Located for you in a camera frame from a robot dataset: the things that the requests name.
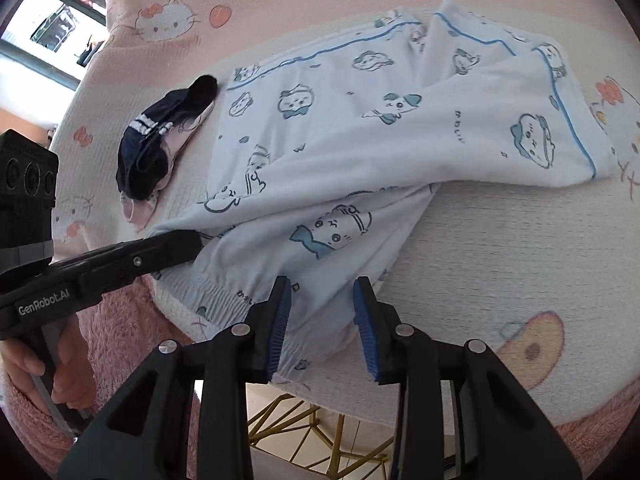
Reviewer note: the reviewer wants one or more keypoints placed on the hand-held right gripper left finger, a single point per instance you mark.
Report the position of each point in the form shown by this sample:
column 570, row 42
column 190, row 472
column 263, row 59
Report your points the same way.
column 280, row 330

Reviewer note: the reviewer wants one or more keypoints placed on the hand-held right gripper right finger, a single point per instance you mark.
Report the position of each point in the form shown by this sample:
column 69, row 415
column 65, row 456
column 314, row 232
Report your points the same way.
column 365, row 330

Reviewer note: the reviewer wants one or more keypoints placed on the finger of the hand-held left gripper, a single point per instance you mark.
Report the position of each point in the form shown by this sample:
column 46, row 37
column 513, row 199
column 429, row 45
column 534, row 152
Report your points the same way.
column 165, row 250

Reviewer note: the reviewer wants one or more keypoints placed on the white cartoon print pajama pants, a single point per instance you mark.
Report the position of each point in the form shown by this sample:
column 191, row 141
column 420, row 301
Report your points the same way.
column 400, row 145

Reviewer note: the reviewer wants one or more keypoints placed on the person's left hand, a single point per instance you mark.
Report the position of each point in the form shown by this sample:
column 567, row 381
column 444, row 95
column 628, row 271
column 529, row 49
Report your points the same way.
column 75, row 370

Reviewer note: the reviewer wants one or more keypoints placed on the navy striped sock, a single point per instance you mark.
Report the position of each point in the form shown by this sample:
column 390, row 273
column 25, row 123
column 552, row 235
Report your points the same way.
column 145, row 160

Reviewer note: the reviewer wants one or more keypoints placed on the pink fluffy robe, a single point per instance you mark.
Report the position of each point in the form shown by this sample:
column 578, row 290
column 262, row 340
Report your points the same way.
column 125, row 335

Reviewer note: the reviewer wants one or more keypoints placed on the pink cartoon cat printed blanket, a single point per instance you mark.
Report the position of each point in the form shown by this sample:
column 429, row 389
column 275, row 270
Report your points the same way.
column 500, row 260

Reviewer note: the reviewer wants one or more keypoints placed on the window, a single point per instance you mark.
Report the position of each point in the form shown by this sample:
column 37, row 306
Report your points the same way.
column 60, row 15

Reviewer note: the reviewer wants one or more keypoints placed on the gold metal table frame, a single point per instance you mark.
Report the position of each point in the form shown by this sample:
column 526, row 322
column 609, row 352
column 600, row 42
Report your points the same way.
column 340, row 435

